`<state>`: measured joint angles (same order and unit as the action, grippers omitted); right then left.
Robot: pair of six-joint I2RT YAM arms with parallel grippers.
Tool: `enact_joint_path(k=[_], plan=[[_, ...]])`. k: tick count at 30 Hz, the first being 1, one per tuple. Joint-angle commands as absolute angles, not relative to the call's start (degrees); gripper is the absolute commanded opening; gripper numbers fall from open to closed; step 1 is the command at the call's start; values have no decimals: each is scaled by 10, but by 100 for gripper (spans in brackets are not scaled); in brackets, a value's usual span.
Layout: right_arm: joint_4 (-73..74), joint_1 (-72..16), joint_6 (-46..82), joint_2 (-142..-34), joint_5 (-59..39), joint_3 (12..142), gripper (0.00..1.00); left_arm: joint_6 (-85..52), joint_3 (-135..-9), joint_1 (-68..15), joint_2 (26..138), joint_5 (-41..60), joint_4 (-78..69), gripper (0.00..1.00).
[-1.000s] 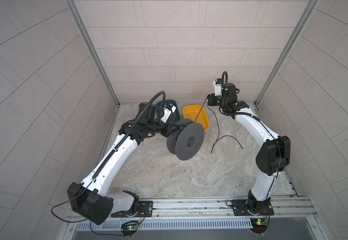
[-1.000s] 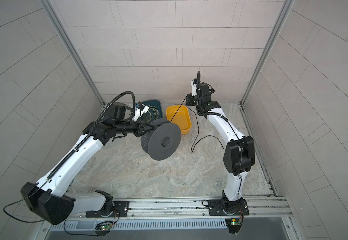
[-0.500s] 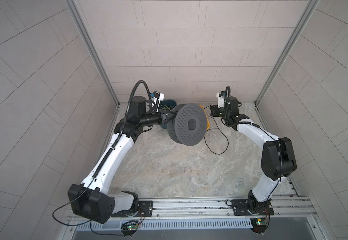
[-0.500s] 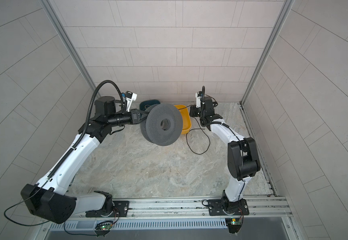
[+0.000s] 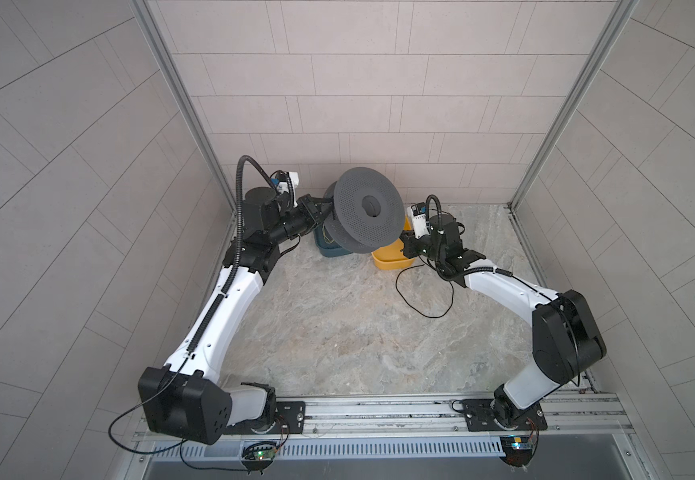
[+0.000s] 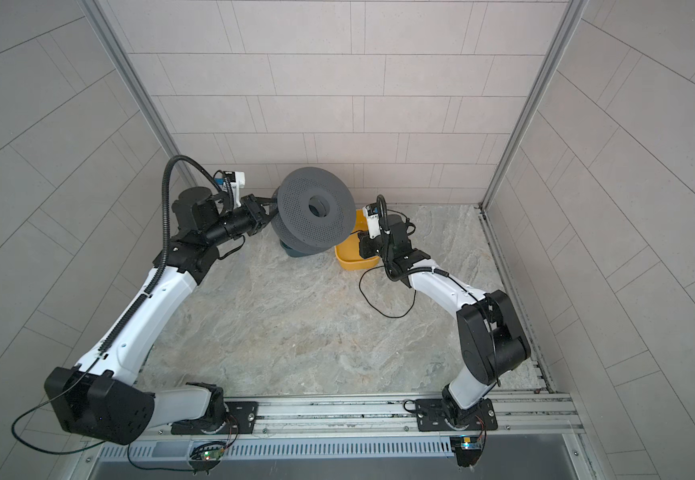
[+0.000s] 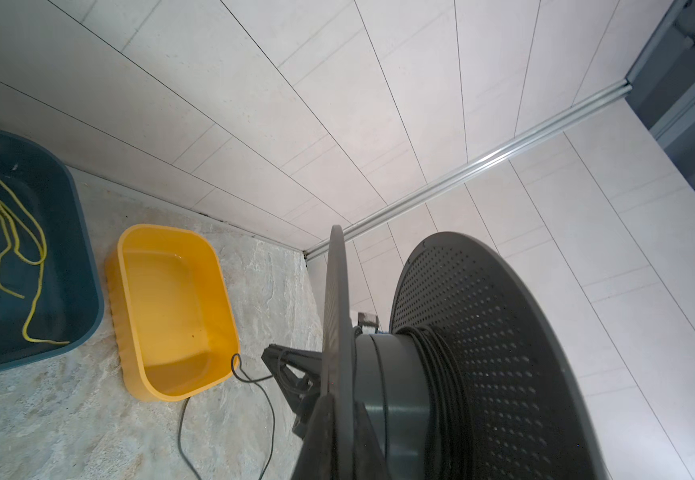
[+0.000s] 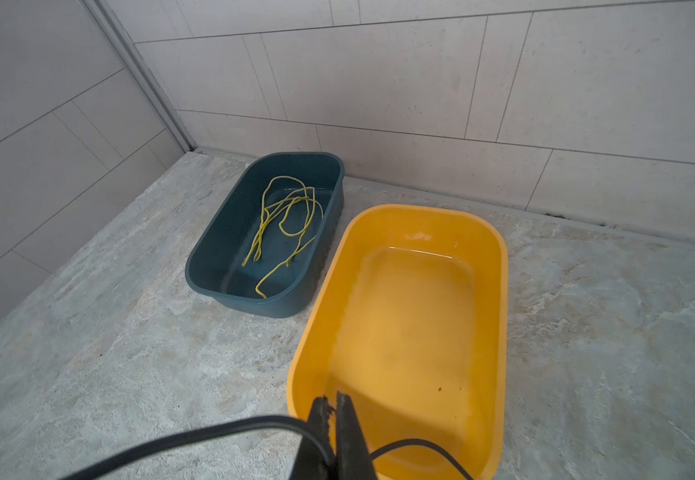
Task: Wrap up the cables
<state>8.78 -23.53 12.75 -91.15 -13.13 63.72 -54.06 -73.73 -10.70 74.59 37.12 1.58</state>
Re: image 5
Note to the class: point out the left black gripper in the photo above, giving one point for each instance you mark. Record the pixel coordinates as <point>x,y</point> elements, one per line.
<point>307,216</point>

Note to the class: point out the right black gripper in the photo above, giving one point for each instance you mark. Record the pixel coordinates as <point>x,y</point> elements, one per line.
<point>409,243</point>

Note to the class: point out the dark grey cable spool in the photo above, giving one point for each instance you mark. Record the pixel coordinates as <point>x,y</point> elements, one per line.
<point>368,211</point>

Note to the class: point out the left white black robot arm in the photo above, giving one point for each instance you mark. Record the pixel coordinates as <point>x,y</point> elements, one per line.
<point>184,399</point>

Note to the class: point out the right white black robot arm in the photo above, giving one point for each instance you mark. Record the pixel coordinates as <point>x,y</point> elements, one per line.
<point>565,338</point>

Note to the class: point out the teal plastic bin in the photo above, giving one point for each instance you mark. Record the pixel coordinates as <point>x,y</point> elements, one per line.
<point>327,245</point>

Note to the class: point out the yellow plastic bin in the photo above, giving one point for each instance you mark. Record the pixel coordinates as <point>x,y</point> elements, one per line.
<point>391,257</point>

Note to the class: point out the right circuit board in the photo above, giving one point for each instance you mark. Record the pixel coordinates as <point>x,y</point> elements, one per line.
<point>519,451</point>

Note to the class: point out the circuit board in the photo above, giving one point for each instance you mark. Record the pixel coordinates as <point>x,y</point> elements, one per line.
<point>264,451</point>
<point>519,451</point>

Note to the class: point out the left circuit board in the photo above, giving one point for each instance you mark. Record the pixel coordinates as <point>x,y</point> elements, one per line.
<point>264,451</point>

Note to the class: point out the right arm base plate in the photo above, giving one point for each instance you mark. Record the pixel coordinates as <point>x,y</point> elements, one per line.
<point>492,415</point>

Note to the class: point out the aluminium mounting rail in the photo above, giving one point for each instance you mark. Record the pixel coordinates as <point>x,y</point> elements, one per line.
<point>566,412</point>

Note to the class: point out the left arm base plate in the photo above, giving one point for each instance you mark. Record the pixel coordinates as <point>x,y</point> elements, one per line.
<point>287,414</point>

